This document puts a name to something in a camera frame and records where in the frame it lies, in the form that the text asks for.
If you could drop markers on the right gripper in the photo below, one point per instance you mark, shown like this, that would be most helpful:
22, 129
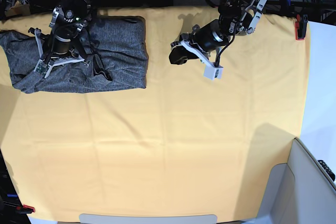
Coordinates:
62, 45

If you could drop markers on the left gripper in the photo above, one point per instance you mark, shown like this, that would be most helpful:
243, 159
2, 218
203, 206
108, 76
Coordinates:
206, 39

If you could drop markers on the grey long-sleeve shirt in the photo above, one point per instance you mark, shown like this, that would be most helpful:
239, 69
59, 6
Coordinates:
116, 53

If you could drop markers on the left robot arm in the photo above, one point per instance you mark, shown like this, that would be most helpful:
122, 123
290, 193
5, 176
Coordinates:
236, 18

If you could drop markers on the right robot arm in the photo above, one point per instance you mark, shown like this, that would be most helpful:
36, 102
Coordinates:
69, 18

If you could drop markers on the yellow table cloth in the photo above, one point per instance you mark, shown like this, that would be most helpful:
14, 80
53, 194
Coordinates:
185, 145

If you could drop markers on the red-black clamp right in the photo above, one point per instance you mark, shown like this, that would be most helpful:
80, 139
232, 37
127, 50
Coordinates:
301, 26

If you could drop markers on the red-black clamp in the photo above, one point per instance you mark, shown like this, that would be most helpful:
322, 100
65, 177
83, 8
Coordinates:
301, 26
24, 209

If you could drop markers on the red-black clamp left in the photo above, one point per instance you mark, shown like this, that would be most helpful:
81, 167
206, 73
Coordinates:
24, 209

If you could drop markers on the white plastic bin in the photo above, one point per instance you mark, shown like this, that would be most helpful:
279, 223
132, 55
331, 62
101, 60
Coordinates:
298, 191

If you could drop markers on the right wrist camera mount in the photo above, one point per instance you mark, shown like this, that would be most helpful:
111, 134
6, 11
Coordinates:
44, 67

